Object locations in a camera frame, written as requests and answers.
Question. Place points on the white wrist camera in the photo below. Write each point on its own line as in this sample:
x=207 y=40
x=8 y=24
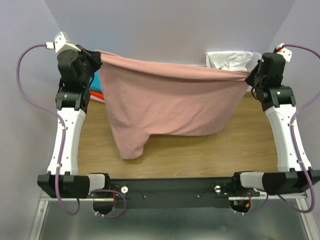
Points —
x=285 y=52
x=61 y=43

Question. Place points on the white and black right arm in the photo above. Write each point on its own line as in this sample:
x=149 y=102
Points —
x=295 y=173

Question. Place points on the white crumpled t-shirt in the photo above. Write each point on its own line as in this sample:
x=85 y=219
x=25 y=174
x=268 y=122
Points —
x=230 y=61

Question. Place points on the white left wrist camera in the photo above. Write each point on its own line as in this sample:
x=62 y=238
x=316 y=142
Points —
x=61 y=43

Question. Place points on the dusty pink t-shirt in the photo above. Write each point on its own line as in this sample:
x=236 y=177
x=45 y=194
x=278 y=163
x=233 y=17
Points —
x=144 y=98

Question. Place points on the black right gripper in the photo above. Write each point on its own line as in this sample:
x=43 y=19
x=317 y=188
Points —
x=253 y=77

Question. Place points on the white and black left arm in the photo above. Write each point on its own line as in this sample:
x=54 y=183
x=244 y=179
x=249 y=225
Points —
x=77 y=67

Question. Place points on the folded orange t-shirt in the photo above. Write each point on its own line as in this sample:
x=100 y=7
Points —
x=97 y=94

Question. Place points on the folded light pink t-shirt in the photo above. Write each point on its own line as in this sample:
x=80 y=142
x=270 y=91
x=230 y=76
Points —
x=97 y=99

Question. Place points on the aluminium extrusion rail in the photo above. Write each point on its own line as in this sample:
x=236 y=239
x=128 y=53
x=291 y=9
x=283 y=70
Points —
x=258 y=196

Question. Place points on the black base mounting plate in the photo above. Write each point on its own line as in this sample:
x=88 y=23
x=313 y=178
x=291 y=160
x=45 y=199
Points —
x=169 y=193

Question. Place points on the white perforated plastic basket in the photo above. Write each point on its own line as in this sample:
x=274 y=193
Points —
x=256 y=60

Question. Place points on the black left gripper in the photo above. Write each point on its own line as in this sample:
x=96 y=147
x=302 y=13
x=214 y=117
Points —
x=93 y=60

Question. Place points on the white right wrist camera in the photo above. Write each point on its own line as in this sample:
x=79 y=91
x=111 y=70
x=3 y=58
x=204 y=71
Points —
x=285 y=52

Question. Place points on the folded teal t-shirt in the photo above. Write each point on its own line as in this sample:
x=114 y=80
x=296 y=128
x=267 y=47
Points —
x=95 y=83

